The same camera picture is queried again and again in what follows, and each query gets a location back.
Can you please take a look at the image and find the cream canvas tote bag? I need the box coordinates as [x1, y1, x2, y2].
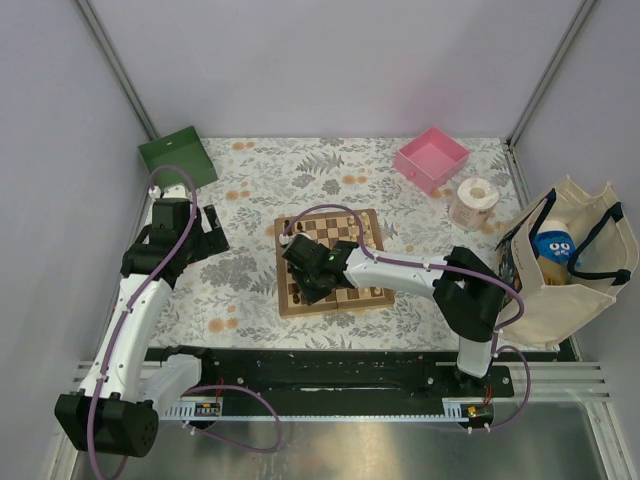
[496, 178, 639, 347]

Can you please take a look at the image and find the wooden chess board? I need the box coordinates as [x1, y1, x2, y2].
[276, 211, 395, 318]

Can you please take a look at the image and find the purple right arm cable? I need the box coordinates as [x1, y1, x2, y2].
[282, 204, 532, 435]

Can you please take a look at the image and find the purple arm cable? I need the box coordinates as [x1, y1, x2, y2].
[88, 164, 284, 480]
[282, 204, 532, 435]

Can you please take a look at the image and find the toilet paper roll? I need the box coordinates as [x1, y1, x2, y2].
[449, 177, 500, 231]

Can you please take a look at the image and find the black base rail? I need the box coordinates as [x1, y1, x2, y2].
[146, 346, 514, 419]

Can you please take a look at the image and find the pink box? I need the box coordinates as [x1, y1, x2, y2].
[394, 127, 470, 194]

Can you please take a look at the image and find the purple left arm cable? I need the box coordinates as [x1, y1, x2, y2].
[88, 164, 284, 480]

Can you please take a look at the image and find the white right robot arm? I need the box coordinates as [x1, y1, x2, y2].
[279, 233, 505, 396]

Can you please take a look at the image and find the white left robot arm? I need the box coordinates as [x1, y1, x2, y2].
[54, 184, 229, 458]

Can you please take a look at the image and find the green box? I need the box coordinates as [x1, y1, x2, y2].
[138, 126, 218, 188]

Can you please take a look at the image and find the blue plush toy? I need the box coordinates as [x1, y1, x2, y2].
[533, 230, 576, 264]

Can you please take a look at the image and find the floral tablecloth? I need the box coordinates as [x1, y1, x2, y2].
[152, 138, 520, 351]

